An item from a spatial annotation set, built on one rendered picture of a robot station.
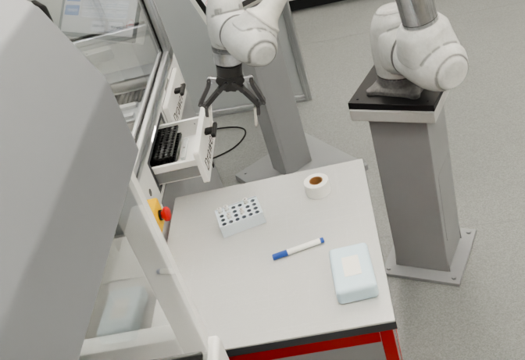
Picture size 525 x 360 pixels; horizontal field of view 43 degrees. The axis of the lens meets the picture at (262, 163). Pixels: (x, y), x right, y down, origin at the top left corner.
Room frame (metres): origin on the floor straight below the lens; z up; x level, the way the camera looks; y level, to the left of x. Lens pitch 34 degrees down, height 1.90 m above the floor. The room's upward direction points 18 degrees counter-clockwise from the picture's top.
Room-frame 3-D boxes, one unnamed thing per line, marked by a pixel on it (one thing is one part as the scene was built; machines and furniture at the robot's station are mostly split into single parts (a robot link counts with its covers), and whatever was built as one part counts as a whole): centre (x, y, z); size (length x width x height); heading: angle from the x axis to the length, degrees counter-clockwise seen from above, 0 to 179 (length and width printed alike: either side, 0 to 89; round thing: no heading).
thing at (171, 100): (2.11, 0.22, 0.87); 0.29 x 0.02 x 0.11; 169
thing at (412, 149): (1.90, -0.52, 0.38); 0.30 x 0.30 x 0.76; 54
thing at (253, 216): (1.48, 0.10, 0.78); 0.12 x 0.08 x 0.04; 94
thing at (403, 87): (1.91, -0.53, 0.80); 0.22 x 0.18 x 0.06; 138
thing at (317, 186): (1.50, -0.13, 0.78); 0.07 x 0.07 x 0.04
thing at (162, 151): (1.81, 0.34, 0.87); 0.22 x 0.18 x 0.06; 79
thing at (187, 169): (1.81, 0.35, 0.86); 0.40 x 0.26 x 0.06; 79
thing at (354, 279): (1.13, -0.12, 0.78); 0.15 x 0.10 x 0.04; 172
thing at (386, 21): (1.89, -0.53, 0.94); 0.18 x 0.16 x 0.22; 11
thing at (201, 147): (1.77, 0.15, 0.87); 0.29 x 0.02 x 0.11; 169
